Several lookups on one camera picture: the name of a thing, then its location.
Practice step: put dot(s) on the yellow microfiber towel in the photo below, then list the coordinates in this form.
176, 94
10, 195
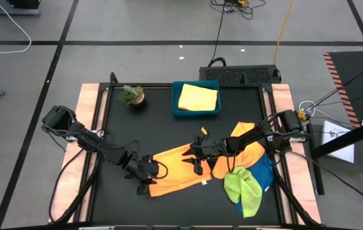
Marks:
197, 97

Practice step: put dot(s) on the teal plastic bin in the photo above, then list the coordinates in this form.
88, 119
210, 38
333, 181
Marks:
175, 96

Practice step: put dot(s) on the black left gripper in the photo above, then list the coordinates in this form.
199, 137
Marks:
144, 169

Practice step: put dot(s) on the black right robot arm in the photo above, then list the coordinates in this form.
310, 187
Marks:
258, 135

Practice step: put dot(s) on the grey furniture base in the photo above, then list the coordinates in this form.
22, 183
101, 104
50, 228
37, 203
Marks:
12, 12

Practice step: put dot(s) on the black frame strut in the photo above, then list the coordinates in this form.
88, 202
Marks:
82, 191
291, 198

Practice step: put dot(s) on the orange microfiber towel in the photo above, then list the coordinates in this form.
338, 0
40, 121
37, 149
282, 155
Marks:
251, 156
175, 172

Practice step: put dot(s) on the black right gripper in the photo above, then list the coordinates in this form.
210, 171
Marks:
213, 149

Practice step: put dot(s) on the black perforated computer case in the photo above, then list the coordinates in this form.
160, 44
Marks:
239, 75

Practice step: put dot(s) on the blue microfiber towel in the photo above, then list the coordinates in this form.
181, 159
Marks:
263, 174

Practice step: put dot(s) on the small potted plant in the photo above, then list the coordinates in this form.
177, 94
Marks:
133, 95

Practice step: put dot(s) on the green microfiber towel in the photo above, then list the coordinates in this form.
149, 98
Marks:
245, 191

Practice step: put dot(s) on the black table frame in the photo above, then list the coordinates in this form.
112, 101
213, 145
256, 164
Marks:
156, 85

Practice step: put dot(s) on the white paper sheet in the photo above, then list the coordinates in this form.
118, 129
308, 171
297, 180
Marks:
338, 143

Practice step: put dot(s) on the black desk frame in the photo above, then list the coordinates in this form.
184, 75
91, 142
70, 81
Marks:
351, 136

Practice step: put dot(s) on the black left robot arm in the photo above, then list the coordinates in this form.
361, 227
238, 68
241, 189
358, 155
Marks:
85, 137

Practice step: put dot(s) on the black mat striped edges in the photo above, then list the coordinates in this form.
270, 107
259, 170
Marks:
354, 76

